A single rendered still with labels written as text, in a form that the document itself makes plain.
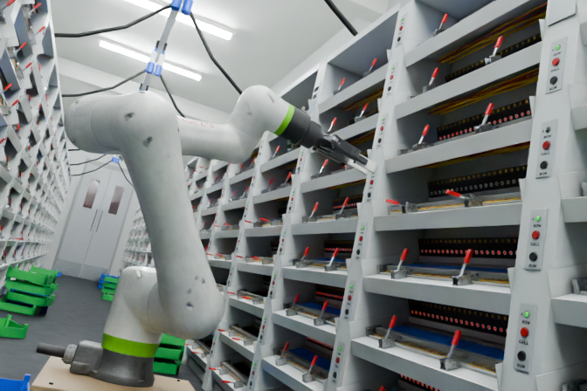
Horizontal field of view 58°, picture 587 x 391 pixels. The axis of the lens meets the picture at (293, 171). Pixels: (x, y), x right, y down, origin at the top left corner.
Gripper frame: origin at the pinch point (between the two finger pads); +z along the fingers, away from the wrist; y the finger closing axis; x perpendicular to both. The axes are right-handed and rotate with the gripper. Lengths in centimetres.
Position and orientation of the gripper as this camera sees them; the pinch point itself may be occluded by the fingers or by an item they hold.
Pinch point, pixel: (362, 164)
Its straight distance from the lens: 152.7
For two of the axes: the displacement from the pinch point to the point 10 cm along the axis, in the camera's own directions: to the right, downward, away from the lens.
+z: 8.4, 4.5, 2.9
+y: -3.8, 1.2, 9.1
